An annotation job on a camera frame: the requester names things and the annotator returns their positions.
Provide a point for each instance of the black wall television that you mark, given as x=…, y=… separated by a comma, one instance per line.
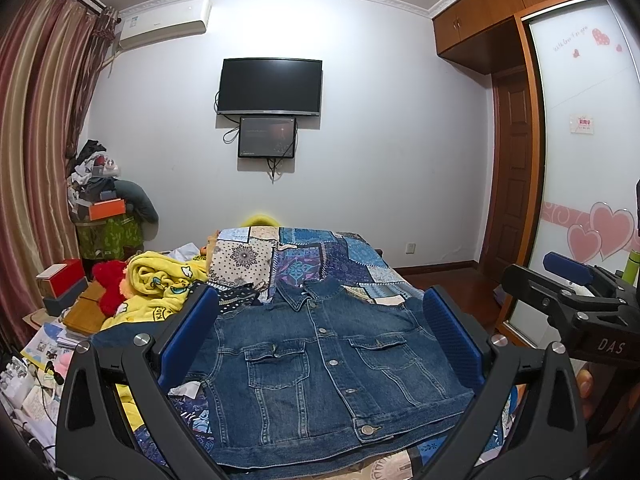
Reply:
x=287, y=86

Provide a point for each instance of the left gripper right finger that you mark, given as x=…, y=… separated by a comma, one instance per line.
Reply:
x=548, y=438

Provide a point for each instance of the striped red curtain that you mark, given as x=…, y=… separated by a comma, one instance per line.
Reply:
x=51, y=57

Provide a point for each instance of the white sliding wardrobe door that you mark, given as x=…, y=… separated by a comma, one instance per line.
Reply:
x=587, y=64

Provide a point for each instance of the navy dotted bandana cloth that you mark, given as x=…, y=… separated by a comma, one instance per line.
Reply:
x=239, y=296

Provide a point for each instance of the pink plush toy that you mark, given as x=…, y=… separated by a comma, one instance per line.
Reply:
x=61, y=363

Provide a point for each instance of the red and white box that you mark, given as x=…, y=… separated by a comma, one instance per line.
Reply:
x=58, y=278

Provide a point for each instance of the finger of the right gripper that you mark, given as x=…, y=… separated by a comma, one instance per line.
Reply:
x=573, y=271

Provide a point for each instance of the wooden box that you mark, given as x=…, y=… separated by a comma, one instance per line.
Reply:
x=86, y=317

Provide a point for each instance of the green bottle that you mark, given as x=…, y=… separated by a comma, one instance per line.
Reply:
x=632, y=267

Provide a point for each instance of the brown wooden door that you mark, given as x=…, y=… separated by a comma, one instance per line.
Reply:
x=512, y=169

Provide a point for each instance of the white air conditioner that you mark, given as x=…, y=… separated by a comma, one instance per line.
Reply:
x=176, y=20

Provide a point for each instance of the blue denim jacket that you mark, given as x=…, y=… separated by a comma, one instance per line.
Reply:
x=314, y=381

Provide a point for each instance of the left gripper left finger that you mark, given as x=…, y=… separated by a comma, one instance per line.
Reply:
x=94, y=439

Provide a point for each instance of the patchwork blue quilt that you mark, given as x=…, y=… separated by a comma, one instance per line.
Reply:
x=267, y=256

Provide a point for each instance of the red plush toy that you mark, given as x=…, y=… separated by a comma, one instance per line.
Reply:
x=109, y=274

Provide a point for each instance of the dark green pillow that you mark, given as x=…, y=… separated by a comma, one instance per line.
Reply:
x=134, y=196

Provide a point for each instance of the orange shoe box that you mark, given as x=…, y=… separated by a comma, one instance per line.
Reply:
x=107, y=209

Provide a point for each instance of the small black wall monitor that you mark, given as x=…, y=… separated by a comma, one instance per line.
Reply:
x=267, y=137

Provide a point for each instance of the yellow fleece blanket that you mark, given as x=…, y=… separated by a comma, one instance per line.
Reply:
x=155, y=287

